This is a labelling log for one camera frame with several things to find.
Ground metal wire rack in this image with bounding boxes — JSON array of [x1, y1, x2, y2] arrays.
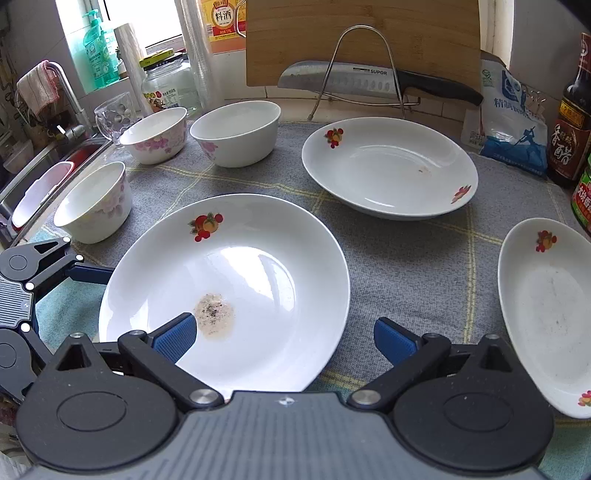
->
[[307, 25, 421, 121]]

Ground white pink floral bowl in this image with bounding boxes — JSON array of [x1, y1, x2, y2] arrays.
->
[[189, 100, 282, 168], [54, 161, 133, 244], [119, 107, 188, 165]]

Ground white fruit print plate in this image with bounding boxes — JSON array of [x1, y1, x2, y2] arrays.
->
[[301, 117, 479, 221], [498, 218, 591, 419]]

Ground bamboo cutting board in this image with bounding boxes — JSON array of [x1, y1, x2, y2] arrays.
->
[[245, 0, 483, 88]]

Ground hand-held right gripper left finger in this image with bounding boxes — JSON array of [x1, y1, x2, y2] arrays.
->
[[44, 311, 227, 412]]

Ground clear glass cup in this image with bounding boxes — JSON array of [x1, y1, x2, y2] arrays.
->
[[94, 92, 139, 145]]

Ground steel sink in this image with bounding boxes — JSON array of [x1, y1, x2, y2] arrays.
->
[[0, 134, 112, 245]]

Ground metal binder clips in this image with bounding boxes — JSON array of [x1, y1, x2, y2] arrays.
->
[[526, 90, 548, 116]]

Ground green lid sauce jar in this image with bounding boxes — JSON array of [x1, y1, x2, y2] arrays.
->
[[573, 154, 591, 236]]

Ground orange cooking wine bottle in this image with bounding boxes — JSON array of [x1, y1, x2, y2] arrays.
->
[[198, 0, 247, 56]]

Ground metal faucet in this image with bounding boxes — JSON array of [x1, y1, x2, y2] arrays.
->
[[14, 62, 93, 144]]

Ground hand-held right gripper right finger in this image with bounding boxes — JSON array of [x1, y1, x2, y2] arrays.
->
[[346, 316, 527, 411]]

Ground green dish soap bottle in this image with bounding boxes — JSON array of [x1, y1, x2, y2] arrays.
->
[[82, 9, 122, 88]]

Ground white plastic wrap roll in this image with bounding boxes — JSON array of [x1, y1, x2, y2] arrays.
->
[[113, 23, 155, 116]]

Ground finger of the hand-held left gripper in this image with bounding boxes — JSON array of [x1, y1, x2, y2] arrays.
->
[[0, 323, 58, 403], [11, 237, 114, 301]]

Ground blue white salt bag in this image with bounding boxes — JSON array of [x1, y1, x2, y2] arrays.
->
[[462, 51, 550, 178]]

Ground white pink-rimmed dish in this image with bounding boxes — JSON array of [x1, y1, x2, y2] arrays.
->
[[10, 161, 75, 229]]

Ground black handled cleaver knife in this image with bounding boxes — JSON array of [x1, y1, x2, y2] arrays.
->
[[277, 61, 484, 107]]

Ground dark vinegar bottle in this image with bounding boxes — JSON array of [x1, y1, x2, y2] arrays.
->
[[547, 32, 591, 188]]

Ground striped dish cloth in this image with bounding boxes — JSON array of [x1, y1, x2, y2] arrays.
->
[[17, 60, 63, 116]]

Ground white plate with food stain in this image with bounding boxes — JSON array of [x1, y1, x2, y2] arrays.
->
[[98, 194, 350, 393]]

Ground grey checked table cloth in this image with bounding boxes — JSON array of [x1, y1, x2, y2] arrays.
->
[[28, 121, 591, 480]]

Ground glass jar with black lid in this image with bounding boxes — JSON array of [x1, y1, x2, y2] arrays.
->
[[141, 52, 204, 118]]

